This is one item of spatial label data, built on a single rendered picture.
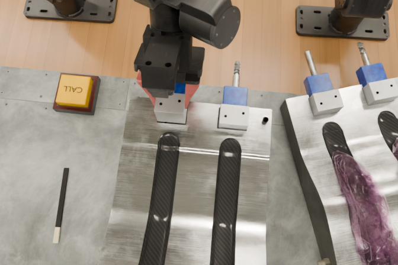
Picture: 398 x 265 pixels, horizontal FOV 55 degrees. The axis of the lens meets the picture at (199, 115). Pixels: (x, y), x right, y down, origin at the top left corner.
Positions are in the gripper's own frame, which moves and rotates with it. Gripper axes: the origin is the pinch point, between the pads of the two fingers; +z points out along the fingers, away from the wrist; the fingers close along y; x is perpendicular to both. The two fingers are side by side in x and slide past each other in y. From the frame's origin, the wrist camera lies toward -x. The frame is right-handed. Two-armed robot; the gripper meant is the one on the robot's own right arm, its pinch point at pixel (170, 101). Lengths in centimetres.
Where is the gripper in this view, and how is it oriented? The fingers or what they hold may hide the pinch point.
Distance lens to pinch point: 64.5
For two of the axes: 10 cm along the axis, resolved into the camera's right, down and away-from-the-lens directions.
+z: -0.4, 7.4, 6.7
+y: 9.9, 0.9, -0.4
